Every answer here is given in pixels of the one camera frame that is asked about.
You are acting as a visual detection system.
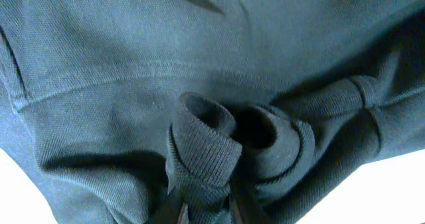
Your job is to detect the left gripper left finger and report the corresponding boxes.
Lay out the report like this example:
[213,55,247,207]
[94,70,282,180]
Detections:
[151,188,189,224]

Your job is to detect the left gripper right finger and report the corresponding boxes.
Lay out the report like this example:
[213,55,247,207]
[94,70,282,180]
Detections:
[229,183,272,224]

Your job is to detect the black polo shirt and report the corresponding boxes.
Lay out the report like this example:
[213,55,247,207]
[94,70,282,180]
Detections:
[1,0,424,223]

